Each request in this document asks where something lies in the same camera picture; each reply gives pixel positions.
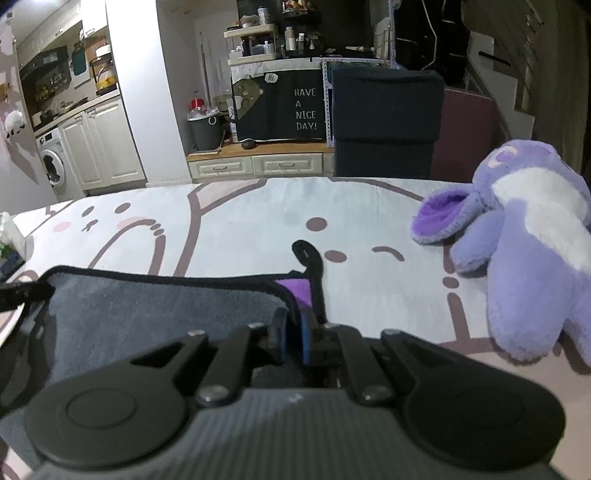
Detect purple plush toy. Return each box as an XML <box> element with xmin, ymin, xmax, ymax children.
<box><xmin>411</xmin><ymin>140</ymin><xmax>591</xmax><ymax>365</ymax></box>

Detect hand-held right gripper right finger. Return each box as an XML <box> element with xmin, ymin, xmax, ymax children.
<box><xmin>298</xmin><ymin>314</ymin><xmax>464</xmax><ymax>403</ymax></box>

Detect tissue pack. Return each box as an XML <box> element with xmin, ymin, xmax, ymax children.
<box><xmin>0</xmin><ymin>211</ymin><xmax>34</xmax><ymax>283</ymax></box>

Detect white washing machine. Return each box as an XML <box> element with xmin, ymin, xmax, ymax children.
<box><xmin>35</xmin><ymin>126</ymin><xmax>85</xmax><ymax>200</ymax></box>

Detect grey bucket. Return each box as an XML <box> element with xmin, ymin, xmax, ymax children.
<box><xmin>187</xmin><ymin>113</ymin><xmax>228</xmax><ymax>152</ymax></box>

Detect beige desktop shelf organizer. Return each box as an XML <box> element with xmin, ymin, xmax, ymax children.
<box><xmin>223</xmin><ymin>24</ymin><xmax>281</xmax><ymax>64</ymax></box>

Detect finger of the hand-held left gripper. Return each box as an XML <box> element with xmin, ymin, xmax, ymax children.
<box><xmin>0</xmin><ymin>281</ymin><xmax>55</xmax><ymax>311</ymax></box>

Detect black printed curtain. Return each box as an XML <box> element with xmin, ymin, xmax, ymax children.
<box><xmin>231</xmin><ymin>68</ymin><xmax>331</xmax><ymax>145</ymax></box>

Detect dark green fabric chair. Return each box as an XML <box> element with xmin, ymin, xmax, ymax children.
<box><xmin>331</xmin><ymin>64</ymin><xmax>445</xmax><ymax>181</ymax></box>

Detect glass pot with lid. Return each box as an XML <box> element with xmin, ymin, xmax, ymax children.
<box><xmin>89</xmin><ymin>43</ymin><xmax>117</xmax><ymax>93</ymax></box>

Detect black range hood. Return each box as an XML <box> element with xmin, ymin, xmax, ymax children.
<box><xmin>18</xmin><ymin>45</ymin><xmax>71</xmax><ymax>83</ymax></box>

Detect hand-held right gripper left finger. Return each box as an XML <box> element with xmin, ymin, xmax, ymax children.
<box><xmin>130</xmin><ymin>308</ymin><xmax>290</xmax><ymax>408</ymax></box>

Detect staircase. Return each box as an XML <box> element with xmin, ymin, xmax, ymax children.
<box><xmin>462</xmin><ymin>0</ymin><xmax>573</xmax><ymax>139</ymax></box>

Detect white kitchen cabinet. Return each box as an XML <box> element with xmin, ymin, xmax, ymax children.
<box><xmin>59</xmin><ymin>98</ymin><xmax>147</xmax><ymax>193</ymax></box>

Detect teal oven mitt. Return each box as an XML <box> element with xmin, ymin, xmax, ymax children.
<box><xmin>71</xmin><ymin>41</ymin><xmax>88</xmax><ymax>77</ymax></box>

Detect white low drawer cabinet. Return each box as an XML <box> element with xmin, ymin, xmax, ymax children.
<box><xmin>185</xmin><ymin>142</ymin><xmax>336</xmax><ymax>182</ymax></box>

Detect hanging dark clothes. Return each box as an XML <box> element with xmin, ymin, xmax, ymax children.
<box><xmin>392</xmin><ymin>0</ymin><xmax>468</xmax><ymax>88</ymax></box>

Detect grey towel with black trim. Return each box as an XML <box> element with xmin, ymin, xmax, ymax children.
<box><xmin>0</xmin><ymin>240</ymin><xmax>334</xmax><ymax>467</ymax></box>

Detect printed cartoon bed sheet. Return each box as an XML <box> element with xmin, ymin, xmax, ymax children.
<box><xmin>0</xmin><ymin>175</ymin><xmax>591</xmax><ymax>480</ymax></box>

